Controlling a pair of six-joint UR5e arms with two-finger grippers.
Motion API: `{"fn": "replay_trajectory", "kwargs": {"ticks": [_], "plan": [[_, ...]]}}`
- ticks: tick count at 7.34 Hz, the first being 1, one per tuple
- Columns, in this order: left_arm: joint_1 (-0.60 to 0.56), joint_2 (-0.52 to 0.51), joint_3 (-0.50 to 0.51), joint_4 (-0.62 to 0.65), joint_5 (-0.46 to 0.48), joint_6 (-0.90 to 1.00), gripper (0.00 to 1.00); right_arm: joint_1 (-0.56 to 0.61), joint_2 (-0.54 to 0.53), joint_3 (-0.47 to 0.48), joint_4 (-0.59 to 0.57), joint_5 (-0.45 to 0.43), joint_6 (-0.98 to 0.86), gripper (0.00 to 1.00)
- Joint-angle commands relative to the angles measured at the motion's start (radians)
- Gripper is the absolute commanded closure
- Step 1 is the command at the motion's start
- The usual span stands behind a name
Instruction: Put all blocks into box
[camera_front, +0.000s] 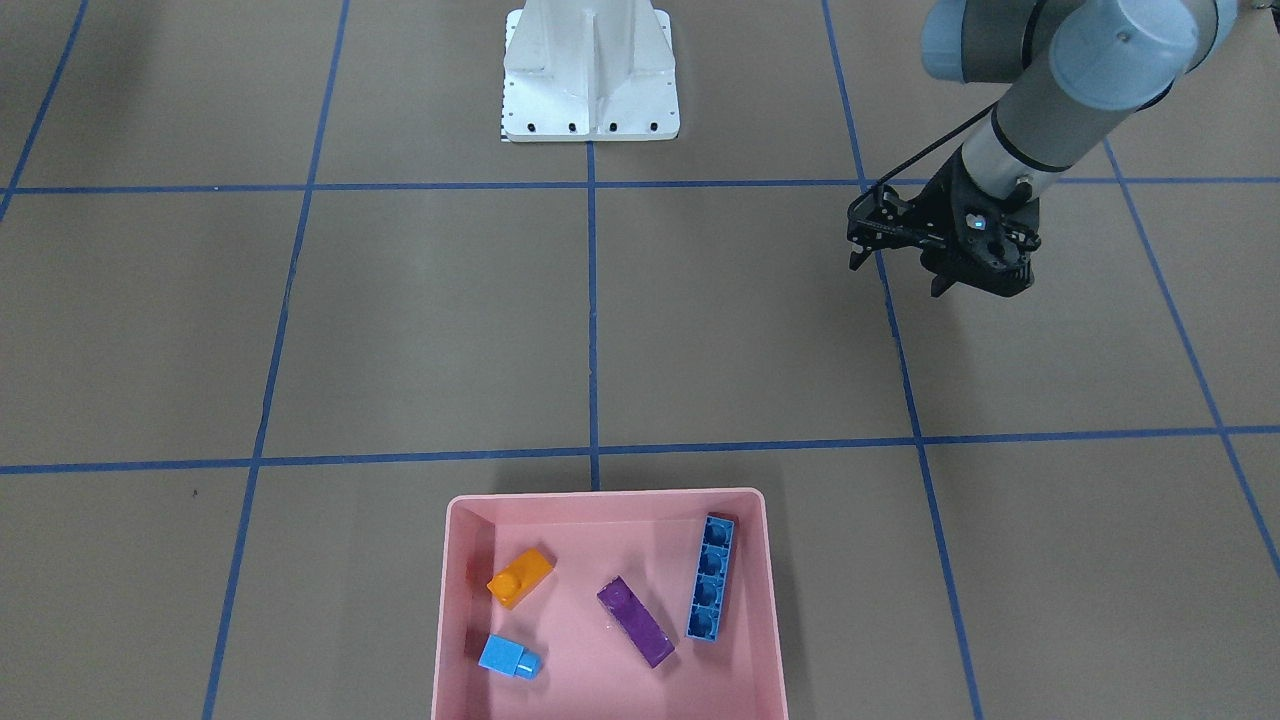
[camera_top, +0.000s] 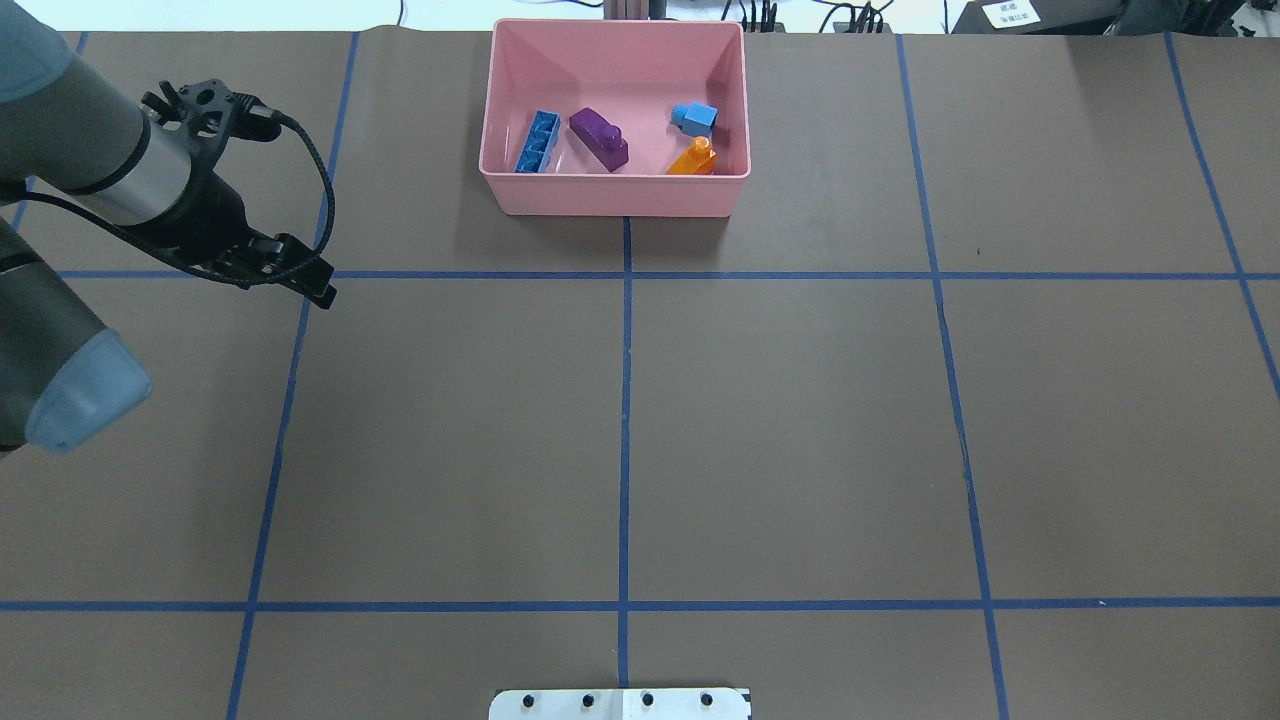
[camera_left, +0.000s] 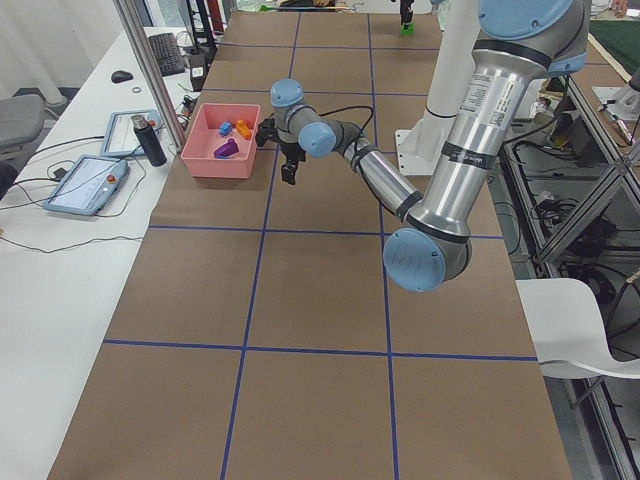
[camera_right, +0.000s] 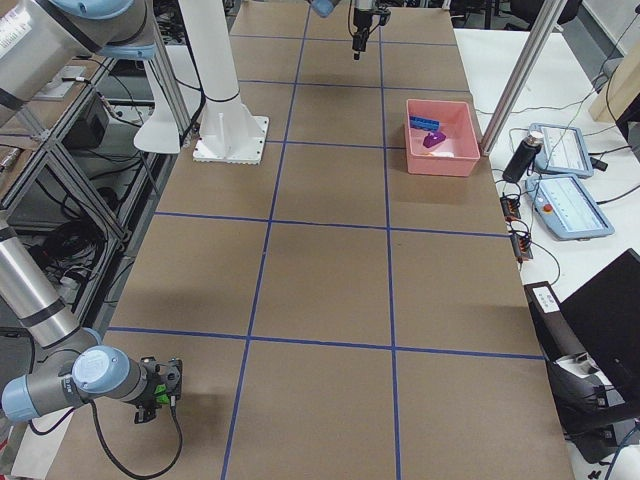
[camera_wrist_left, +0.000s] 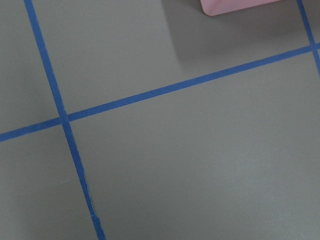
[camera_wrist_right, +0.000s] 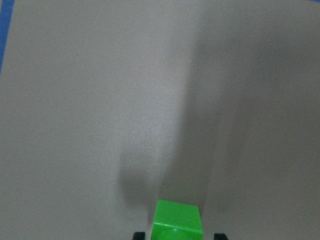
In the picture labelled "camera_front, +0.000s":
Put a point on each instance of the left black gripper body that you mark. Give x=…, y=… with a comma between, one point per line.
x=937, y=212

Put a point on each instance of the long blue toy block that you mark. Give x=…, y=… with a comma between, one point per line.
x=712, y=575

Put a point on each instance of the purple toy block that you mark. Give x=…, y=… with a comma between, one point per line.
x=636, y=621

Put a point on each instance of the orange toy block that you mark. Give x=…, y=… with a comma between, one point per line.
x=515, y=581

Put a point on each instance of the small blue toy block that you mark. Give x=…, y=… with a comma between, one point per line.
x=505, y=657

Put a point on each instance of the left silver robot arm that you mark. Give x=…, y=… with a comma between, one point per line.
x=1073, y=71

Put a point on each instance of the pink plastic box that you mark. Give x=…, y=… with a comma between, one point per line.
x=590, y=670

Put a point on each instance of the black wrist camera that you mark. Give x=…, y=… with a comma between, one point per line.
x=876, y=221

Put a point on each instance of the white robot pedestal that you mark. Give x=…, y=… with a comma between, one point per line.
x=589, y=71

